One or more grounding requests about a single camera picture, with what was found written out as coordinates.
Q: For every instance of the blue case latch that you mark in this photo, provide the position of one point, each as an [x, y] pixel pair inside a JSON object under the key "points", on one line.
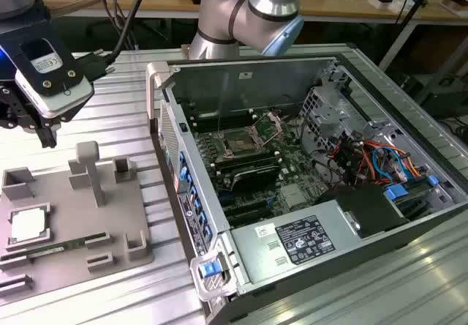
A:
{"points": [[210, 270]]}

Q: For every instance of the black installed RAM stick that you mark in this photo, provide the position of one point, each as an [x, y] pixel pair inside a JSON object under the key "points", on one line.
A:
{"points": [[245, 157], [252, 165]]}

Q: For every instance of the green motherboard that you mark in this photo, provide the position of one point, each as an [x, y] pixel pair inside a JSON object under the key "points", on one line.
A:
{"points": [[292, 171]]}

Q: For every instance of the silver square CPU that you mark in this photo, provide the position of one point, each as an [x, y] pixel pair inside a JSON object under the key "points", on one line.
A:
{"points": [[27, 226]]}

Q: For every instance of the grey power supply unit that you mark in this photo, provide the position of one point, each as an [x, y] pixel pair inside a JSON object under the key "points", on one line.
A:
{"points": [[263, 252]]}

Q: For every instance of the black empty RAM slots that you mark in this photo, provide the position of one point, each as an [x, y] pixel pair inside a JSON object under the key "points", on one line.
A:
{"points": [[219, 118]]}

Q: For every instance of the silver chipset heat sink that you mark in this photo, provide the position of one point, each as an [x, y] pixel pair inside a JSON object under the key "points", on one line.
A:
{"points": [[293, 195]]}

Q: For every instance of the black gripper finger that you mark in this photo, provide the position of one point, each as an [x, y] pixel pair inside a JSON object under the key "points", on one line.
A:
{"points": [[47, 134]]}

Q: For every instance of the white box on desk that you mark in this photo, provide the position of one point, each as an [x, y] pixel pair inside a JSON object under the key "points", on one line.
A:
{"points": [[382, 2]]}

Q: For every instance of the green RAM stick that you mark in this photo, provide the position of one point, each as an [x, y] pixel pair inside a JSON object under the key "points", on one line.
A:
{"points": [[73, 243]]}

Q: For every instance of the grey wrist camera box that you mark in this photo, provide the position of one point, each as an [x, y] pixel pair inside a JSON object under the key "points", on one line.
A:
{"points": [[62, 90]]}

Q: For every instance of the open grey PC case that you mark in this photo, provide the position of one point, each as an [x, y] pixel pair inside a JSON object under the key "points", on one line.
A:
{"points": [[204, 134]]}

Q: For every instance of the small blue clip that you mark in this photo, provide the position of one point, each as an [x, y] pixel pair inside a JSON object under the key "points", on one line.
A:
{"points": [[433, 180]]}

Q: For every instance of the perforated metal drive cage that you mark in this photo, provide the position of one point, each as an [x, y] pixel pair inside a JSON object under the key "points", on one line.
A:
{"points": [[325, 116]]}

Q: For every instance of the CPU socket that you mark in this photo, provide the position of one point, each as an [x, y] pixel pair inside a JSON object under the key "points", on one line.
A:
{"points": [[237, 143]]}

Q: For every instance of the black expansion slots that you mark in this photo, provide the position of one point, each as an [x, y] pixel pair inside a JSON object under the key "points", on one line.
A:
{"points": [[248, 211]]}

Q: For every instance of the black graphics card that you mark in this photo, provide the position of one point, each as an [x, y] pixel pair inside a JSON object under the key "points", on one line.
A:
{"points": [[256, 180]]}

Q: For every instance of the black plastic air shroud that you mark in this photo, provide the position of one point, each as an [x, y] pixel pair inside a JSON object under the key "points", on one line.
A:
{"points": [[365, 208]]}

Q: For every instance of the grey plastic parts rack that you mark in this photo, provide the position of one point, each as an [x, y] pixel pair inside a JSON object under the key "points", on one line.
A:
{"points": [[80, 215]]}

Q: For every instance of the blue disk carrier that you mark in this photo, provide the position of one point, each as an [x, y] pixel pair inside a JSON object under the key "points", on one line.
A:
{"points": [[396, 194]]}

